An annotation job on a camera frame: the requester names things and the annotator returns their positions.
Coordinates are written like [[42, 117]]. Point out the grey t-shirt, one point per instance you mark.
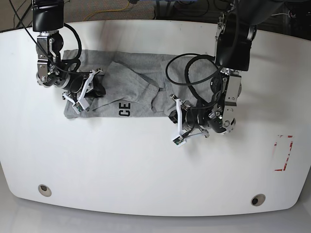
[[135, 83]]

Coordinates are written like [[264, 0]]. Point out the red tape marking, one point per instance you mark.
[[281, 152]]

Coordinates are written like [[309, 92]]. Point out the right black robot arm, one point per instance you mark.
[[52, 70]]

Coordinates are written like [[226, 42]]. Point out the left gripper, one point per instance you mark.
[[218, 118]]

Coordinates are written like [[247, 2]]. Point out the right table grommet hole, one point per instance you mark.
[[258, 200]]

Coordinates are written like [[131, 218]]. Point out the table grommet hole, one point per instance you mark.
[[44, 190], [258, 200]]

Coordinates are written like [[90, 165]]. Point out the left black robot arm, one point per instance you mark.
[[217, 94]]

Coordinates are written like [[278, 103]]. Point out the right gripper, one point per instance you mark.
[[73, 86]]

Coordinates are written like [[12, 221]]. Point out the left table grommet hole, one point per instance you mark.
[[44, 190]]

